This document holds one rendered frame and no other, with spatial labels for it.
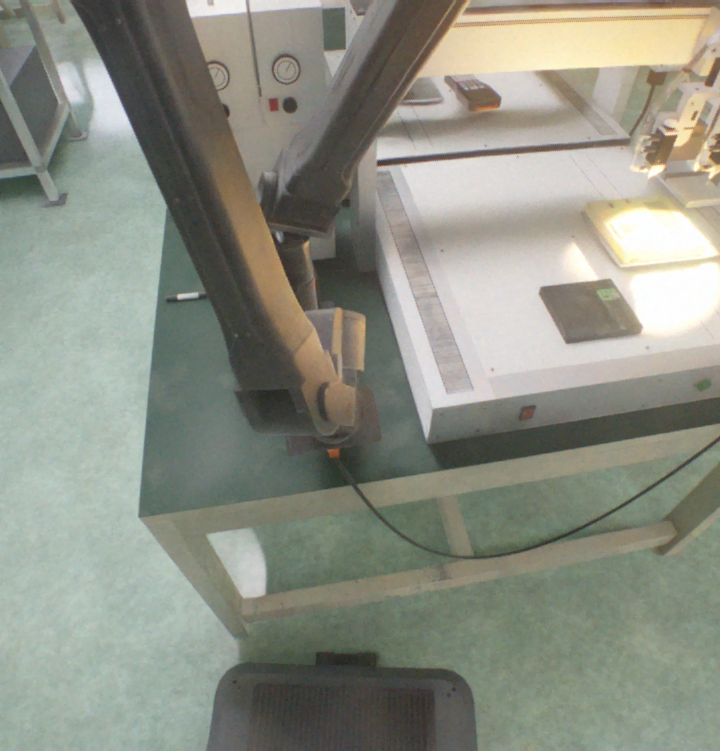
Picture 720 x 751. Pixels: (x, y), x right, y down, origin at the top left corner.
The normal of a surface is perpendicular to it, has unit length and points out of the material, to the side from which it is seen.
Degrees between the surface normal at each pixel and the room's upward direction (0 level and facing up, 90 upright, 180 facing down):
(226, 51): 90
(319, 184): 113
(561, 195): 0
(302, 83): 90
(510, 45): 90
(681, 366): 0
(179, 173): 76
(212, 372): 0
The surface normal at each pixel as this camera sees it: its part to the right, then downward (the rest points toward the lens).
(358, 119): 0.04, 0.96
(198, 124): 0.89, -0.02
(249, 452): -0.01, -0.63
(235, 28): 0.17, 0.76
